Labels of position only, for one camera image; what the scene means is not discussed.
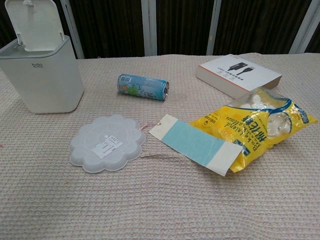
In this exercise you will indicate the white upright frame post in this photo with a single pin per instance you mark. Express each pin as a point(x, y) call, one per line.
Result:
point(214, 27)
point(148, 27)

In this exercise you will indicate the white plastic trash bin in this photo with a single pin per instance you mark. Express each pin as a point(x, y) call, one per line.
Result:
point(50, 87)

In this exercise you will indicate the yellow marshmallow snack bag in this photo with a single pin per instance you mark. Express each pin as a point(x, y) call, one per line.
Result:
point(250, 125)

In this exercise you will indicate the translucent flower-shaped plastic lid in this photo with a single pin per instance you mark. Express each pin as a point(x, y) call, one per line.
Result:
point(107, 142)

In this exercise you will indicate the beige woven tablecloth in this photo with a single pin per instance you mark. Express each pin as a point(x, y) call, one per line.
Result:
point(150, 200)

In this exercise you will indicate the dark curtain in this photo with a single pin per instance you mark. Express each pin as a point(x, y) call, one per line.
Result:
point(112, 25)

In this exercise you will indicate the blue drink can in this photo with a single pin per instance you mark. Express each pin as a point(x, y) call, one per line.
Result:
point(140, 86)

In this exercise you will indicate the blue and white paper tag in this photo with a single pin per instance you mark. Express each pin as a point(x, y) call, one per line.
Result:
point(190, 140)

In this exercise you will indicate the white slanted frame post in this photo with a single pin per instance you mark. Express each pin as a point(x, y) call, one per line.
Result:
point(72, 32)
point(306, 30)

